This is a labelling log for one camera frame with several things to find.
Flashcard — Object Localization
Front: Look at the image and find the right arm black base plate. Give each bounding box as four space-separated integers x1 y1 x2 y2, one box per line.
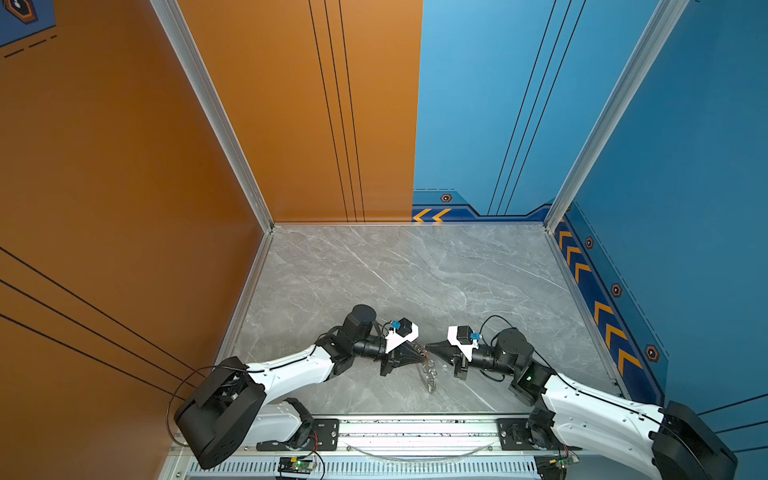
496 417 565 453

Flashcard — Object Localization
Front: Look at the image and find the clear cable on rail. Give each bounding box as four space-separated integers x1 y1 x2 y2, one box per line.
347 443 490 463

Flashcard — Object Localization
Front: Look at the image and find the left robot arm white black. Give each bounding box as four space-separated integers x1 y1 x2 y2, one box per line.
169 304 426 469

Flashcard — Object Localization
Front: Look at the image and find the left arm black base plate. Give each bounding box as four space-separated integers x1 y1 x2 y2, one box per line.
256 418 340 452

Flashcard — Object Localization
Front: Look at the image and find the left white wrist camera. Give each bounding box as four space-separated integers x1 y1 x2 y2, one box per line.
385 318 419 353

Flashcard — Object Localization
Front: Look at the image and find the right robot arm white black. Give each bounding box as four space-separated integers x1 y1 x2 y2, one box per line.
426 326 738 479

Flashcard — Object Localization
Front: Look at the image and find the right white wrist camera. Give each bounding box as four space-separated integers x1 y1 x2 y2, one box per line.
447 326 481 362

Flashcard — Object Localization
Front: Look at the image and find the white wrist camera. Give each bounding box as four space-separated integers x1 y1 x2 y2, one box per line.
447 326 481 362
385 318 419 353

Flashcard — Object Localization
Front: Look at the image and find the green circuit board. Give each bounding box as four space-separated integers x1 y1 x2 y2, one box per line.
534 451 580 480
276 457 317 479

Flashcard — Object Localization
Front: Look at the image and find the left green circuit board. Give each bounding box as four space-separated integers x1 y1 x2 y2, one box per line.
276 457 317 479

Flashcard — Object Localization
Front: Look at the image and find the corner aluminium post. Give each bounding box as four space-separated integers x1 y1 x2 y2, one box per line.
150 0 275 234
543 0 689 234

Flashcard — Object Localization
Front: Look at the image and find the right green circuit board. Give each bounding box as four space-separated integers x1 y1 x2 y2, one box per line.
534 451 580 480

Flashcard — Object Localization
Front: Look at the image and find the right corner aluminium post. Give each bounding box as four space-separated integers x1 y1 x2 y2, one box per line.
543 0 689 234

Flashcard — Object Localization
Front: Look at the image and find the left corner aluminium post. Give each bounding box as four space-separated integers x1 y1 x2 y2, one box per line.
150 0 275 234

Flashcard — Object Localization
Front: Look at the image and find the aluminium front rail frame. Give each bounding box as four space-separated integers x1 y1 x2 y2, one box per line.
159 414 643 479

